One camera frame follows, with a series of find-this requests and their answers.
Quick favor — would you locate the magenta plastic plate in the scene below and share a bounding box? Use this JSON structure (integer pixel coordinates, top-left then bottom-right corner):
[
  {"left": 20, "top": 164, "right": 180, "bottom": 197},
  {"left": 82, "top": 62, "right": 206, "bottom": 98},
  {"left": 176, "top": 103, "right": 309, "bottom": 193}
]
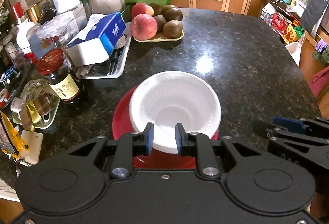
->
[{"left": 112, "top": 86, "right": 220, "bottom": 170}]

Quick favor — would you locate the white bowl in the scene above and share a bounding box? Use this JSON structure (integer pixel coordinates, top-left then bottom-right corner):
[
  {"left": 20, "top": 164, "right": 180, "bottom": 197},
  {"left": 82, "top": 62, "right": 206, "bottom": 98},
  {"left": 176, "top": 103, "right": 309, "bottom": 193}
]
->
[{"left": 129, "top": 71, "right": 221, "bottom": 154}]

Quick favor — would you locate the red hanging cloth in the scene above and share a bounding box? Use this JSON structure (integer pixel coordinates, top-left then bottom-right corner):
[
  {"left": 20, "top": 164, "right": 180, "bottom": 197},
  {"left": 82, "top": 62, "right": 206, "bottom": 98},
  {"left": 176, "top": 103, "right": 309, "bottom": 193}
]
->
[{"left": 308, "top": 66, "right": 329, "bottom": 98}]

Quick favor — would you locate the white tote bag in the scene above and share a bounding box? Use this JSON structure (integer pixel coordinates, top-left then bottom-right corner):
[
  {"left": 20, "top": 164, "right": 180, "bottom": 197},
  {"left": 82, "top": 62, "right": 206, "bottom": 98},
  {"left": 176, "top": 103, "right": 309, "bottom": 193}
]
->
[{"left": 285, "top": 42, "right": 302, "bottom": 66}]

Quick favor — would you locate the purple rubber glove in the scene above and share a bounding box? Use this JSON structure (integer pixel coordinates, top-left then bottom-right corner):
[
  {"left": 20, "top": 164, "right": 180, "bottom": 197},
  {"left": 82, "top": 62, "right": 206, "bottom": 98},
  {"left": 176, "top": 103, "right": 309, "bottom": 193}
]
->
[{"left": 315, "top": 39, "right": 327, "bottom": 53}]

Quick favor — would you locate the fruit tray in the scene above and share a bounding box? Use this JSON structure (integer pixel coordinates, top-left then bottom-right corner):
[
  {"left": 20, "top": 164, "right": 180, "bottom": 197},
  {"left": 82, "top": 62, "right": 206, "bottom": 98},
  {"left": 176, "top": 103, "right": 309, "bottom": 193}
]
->
[{"left": 135, "top": 31, "right": 185, "bottom": 43}]

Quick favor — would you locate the blue tissue pack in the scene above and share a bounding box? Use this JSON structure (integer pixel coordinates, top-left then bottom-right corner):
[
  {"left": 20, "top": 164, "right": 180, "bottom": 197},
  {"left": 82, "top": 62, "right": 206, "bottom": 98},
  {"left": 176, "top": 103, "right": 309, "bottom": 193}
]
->
[{"left": 66, "top": 12, "right": 126, "bottom": 67}]

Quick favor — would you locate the dark sauce jar red lid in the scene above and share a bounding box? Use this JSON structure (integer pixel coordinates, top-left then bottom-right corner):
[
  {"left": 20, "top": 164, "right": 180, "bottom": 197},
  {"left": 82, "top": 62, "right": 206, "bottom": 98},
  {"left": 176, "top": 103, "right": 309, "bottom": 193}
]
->
[{"left": 37, "top": 48, "right": 83, "bottom": 104}]

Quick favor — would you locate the red apple front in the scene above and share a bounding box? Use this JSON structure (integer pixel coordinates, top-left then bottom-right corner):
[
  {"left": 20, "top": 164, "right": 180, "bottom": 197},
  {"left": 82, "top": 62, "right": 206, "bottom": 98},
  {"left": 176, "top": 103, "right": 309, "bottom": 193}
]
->
[{"left": 129, "top": 14, "right": 157, "bottom": 41}]

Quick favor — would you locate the red apple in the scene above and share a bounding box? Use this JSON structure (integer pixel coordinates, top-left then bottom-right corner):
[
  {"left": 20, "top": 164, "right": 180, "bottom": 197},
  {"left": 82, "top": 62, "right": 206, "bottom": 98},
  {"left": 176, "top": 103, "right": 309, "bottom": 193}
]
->
[
  {"left": 129, "top": 14, "right": 157, "bottom": 41},
  {"left": 131, "top": 3, "right": 154, "bottom": 19}
]

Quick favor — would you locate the dark hanging apron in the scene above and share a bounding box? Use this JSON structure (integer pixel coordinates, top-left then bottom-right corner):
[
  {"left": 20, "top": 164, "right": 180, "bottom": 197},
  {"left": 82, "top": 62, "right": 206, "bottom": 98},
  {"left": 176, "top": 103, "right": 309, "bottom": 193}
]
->
[{"left": 300, "top": 0, "right": 328, "bottom": 34}]

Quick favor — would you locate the kiwi middle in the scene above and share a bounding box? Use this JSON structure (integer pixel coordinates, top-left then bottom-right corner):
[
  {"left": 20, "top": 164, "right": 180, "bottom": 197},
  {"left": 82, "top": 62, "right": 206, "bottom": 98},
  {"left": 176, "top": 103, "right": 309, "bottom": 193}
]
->
[{"left": 162, "top": 7, "right": 183, "bottom": 22}]

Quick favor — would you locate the red apple back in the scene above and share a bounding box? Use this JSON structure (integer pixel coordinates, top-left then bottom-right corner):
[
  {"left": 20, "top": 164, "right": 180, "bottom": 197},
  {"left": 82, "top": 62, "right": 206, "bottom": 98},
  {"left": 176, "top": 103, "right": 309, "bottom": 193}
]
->
[{"left": 131, "top": 3, "right": 154, "bottom": 19}]

